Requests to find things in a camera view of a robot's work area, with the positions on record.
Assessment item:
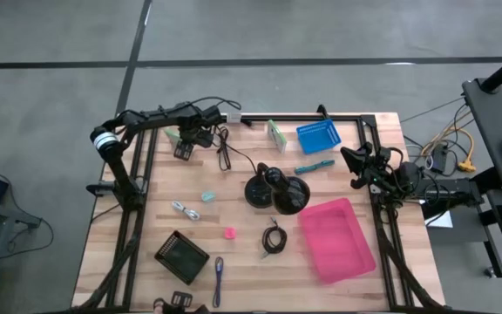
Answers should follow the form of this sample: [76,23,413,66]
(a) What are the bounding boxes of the black plastic basket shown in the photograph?
[153,229,211,286]

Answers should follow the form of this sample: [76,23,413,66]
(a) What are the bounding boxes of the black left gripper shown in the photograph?
[173,124,215,161]

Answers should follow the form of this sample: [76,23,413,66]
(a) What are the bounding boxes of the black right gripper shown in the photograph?
[340,141,394,191]

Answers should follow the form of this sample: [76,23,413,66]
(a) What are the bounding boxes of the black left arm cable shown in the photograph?
[189,95,242,113]

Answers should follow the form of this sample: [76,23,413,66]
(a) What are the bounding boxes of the black leader arm handle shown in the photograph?
[153,290,211,314]

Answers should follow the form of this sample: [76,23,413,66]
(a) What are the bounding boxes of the white cable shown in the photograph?
[171,200,201,222]

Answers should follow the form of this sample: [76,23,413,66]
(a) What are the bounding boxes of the blue plastic basket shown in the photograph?
[295,118,343,155]

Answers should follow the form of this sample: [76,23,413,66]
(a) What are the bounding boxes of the green white box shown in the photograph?
[267,119,288,154]

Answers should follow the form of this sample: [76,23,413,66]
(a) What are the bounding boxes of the pink plastic bin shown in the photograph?
[297,197,377,285]

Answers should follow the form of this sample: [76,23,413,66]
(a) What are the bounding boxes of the teal braided cable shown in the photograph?
[293,159,336,175]

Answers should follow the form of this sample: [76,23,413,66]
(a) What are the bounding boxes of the black side desk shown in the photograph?
[460,74,502,297]

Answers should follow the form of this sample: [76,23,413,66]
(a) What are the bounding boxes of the black lamp power cord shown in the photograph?
[214,124,261,175]

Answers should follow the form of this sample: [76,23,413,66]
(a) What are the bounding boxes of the white paper sheet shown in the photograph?
[424,209,454,229]

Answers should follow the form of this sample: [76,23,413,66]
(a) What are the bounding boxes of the black coiled USB cable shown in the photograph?
[261,216,288,261]

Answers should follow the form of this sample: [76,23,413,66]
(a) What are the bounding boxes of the black aluminium frame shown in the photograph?
[74,112,435,314]

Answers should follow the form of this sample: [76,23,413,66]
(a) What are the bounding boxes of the yellow extension cable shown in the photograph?
[420,124,478,174]

